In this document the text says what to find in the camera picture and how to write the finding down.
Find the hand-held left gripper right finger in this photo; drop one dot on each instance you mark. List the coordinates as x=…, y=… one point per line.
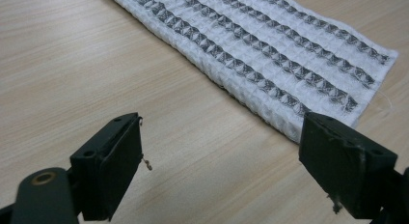
x=340, y=166

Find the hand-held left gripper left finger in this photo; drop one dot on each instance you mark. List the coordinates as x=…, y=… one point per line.
x=107, y=167

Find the white grey striped waffle towel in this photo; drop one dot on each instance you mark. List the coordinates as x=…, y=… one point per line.
x=257, y=56

